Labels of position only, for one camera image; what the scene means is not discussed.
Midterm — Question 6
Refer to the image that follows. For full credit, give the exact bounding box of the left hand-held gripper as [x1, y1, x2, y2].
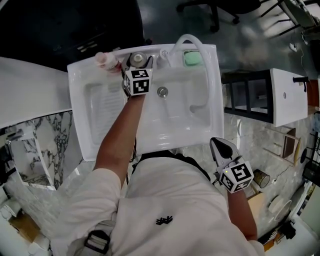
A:
[121, 53, 154, 97]

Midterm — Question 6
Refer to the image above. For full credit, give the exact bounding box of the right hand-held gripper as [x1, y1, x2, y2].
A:
[209, 136, 255, 194]

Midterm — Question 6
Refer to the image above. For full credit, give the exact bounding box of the person's right forearm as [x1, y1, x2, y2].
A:
[226, 188, 258, 242]

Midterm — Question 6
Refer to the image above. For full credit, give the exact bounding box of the person's left forearm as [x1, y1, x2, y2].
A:
[95, 93, 147, 186]

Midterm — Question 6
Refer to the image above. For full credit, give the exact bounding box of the pink plastic bottle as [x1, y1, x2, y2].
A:
[94, 51, 121, 76]

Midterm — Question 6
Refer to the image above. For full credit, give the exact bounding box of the white sink basin table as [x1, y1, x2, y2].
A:
[66, 44, 225, 162]

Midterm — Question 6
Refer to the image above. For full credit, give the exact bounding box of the white square sink top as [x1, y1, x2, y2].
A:
[269, 67, 309, 128]

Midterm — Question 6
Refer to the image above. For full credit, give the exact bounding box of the black office printer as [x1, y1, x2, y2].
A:
[44, 0, 146, 55]

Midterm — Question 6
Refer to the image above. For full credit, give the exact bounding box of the white curved faucet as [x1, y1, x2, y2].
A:
[159, 34, 214, 114]

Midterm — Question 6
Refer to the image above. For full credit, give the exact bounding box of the person's white shirt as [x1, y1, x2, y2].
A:
[51, 149, 266, 256]

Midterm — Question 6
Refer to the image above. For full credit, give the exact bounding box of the black office chair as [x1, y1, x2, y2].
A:
[176, 0, 266, 33]

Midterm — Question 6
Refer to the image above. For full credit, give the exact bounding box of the black faucet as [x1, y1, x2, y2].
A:
[292, 76, 310, 92]

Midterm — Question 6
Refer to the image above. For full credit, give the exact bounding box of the marble pattern cabinet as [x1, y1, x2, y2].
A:
[0, 109, 76, 191]

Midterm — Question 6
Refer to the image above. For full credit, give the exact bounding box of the wooden frame chair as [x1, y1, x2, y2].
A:
[264, 126, 301, 166]

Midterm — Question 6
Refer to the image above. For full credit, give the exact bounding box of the black strap buckle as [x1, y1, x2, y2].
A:
[84, 229, 111, 255]

